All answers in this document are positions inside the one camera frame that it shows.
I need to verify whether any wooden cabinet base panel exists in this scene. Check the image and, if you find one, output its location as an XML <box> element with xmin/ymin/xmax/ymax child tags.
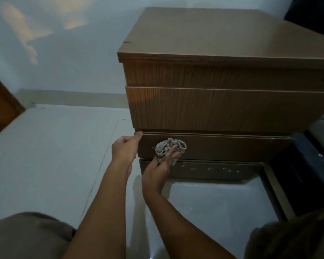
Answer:
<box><xmin>139</xmin><ymin>158</ymin><xmax>265</xmax><ymax>181</ymax></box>

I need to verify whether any person's right leg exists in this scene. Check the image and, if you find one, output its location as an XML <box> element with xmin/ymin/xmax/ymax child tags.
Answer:
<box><xmin>244</xmin><ymin>203</ymin><xmax>324</xmax><ymax>259</ymax></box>

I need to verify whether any person's right forearm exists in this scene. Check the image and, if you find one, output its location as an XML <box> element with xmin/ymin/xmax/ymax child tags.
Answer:
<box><xmin>143</xmin><ymin>186</ymin><xmax>237</xmax><ymax>259</ymax></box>

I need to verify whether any brown wooden drawer cabinet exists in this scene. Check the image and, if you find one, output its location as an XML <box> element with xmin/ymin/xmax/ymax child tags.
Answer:
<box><xmin>117</xmin><ymin>7</ymin><xmax>324</xmax><ymax>181</ymax></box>

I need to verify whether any narrow wooden drawer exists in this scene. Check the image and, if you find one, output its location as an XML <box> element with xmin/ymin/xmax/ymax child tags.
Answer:
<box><xmin>137</xmin><ymin>132</ymin><xmax>295</xmax><ymax>163</ymax></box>

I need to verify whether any beige skirting board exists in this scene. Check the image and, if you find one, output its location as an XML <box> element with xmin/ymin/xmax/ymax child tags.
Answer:
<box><xmin>15</xmin><ymin>89</ymin><xmax>129</xmax><ymax>109</ymax></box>

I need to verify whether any person's left leg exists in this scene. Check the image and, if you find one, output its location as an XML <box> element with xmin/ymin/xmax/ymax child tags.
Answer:
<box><xmin>0</xmin><ymin>212</ymin><xmax>77</xmax><ymax>259</ymax></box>

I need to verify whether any person's left forearm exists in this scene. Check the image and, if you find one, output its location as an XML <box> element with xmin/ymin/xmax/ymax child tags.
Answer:
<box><xmin>62</xmin><ymin>162</ymin><xmax>133</xmax><ymax>259</ymax></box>

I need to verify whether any grey patterned cleaning cloth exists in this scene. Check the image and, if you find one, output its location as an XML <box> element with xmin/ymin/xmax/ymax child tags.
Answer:
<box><xmin>155</xmin><ymin>138</ymin><xmax>187</xmax><ymax>166</ymax></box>

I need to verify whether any brown wooden door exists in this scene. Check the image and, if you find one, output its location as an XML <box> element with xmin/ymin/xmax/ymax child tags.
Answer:
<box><xmin>0</xmin><ymin>69</ymin><xmax>26</xmax><ymax>142</ymax></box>

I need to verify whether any person's left hand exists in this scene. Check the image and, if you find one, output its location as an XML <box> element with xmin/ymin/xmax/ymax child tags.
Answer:
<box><xmin>111</xmin><ymin>131</ymin><xmax>143</xmax><ymax>175</ymax></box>

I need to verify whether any deep wooden drawer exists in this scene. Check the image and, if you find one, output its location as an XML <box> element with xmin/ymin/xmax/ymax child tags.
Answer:
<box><xmin>125</xmin><ymin>86</ymin><xmax>324</xmax><ymax>133</ymax></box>

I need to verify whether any shallow wooden drawer with lock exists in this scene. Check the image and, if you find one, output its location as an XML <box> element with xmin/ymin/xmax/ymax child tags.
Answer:
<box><xmin>123</xmin><ymin>62</ymin><xmax>324</xmax><ymax>92</ymax></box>

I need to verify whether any dark blue upholstered furniture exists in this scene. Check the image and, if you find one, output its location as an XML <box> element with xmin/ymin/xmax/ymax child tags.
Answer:
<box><xmin>269</xmin><ymin>132</ymin><xmax>324</xmax><ymax>217</ymax></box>

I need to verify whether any person's leg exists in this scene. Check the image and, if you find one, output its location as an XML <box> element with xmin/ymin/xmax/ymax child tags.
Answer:
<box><xmin>244</xmin><ymin>203</ymin><xmax>324</xmax><ymax>259</ymax></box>
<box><xmin>0</xmin><ymin>212</ymin><xmax>77</xmax><ymax>259</ymax></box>

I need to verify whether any person's right hand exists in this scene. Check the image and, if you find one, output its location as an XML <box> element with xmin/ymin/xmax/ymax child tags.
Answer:
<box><xmin>142</xmin><ymin>145</ymin><xmax>183</xmax><ymax>199</ymax></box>

